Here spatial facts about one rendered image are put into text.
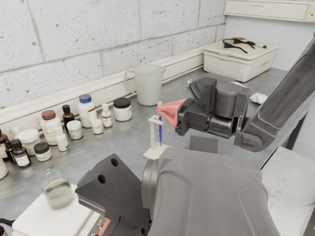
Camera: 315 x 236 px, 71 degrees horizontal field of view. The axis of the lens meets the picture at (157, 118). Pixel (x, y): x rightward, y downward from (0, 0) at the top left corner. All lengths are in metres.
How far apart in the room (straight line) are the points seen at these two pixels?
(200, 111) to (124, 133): 0.35
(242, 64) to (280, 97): 0.79
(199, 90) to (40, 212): 0.41
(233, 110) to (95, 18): 0.64
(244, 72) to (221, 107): 0.78
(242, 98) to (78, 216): 0.40
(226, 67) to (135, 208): 1.13
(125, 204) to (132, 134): 0.56
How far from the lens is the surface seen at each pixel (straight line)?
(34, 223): 0.49
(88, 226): 0.48
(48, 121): 0.77
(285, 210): 0.64
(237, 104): 0.50
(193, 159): 0.15
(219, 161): 0.16
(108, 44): 0.97
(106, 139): 0.78
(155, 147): 0.70
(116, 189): 0.24
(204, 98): 0.51
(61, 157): 0.75
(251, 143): 0.50
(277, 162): 0.76
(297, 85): 0.47
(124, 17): 1.01
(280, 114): 0.49
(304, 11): 1.49
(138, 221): 0.25
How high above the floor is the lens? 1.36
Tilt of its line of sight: 32 degrees down
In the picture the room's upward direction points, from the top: straight up
